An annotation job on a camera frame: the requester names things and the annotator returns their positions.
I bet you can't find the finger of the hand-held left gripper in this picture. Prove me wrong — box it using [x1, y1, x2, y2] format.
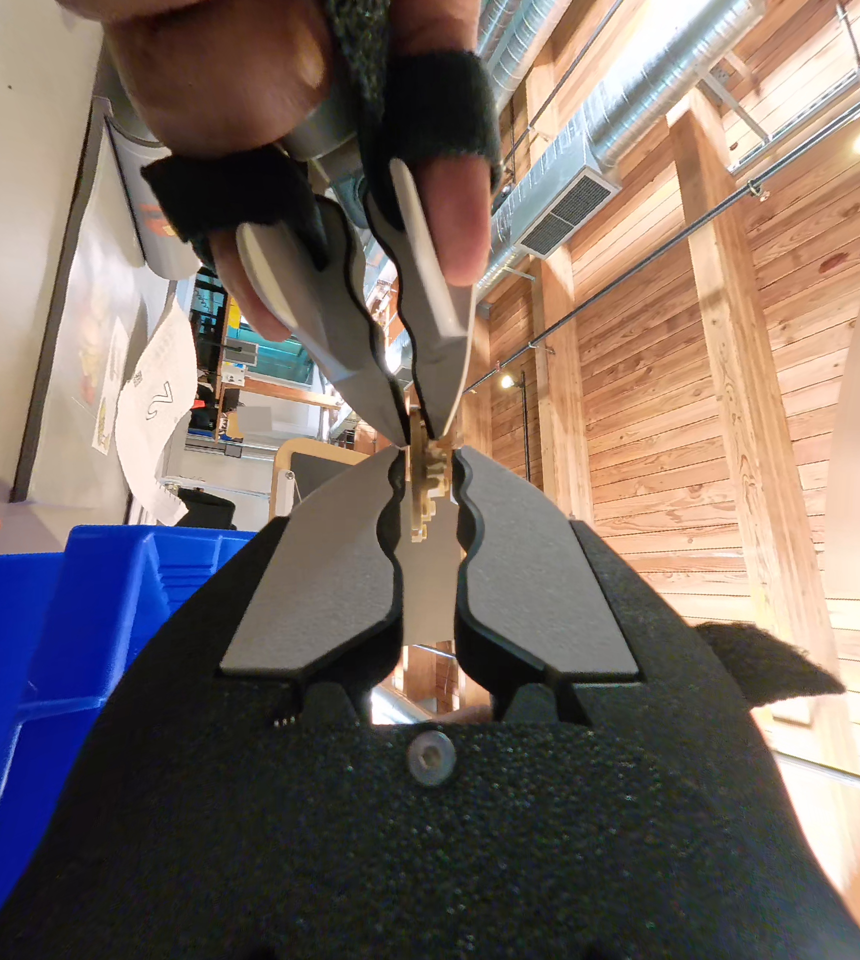
[366, 159, 476, 441]
[237, 196, 410, 447]

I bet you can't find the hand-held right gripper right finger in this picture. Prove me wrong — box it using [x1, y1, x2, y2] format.
[452, 446, 640, 714]

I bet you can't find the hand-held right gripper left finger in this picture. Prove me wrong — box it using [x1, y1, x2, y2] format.
[220, 447, 407, 702]

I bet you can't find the tan brick assembly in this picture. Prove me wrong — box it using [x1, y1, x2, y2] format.
[404, 405, 455, 543]

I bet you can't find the person's left hand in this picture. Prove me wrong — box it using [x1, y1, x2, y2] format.
[55, 0, 504, 343]

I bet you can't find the white printed paper sheet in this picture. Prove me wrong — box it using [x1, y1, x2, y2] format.
[115, 300, 200, 526]

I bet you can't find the grey instruction booklet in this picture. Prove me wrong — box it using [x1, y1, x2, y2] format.
[13, 93, 202, 520]

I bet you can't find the blue plastic storage bin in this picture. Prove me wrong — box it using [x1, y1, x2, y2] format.
[0, 525, 259, 960]

